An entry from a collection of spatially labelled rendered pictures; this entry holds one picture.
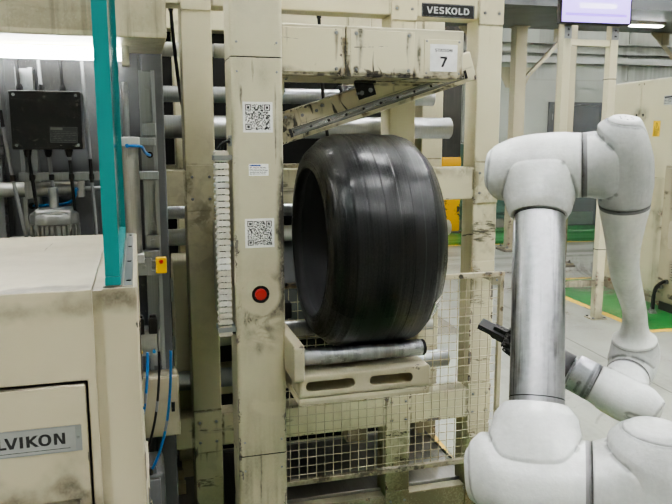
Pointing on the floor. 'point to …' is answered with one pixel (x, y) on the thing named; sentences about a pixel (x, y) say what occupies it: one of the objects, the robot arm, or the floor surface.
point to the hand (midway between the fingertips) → (492, 329)
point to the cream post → (261, 146)
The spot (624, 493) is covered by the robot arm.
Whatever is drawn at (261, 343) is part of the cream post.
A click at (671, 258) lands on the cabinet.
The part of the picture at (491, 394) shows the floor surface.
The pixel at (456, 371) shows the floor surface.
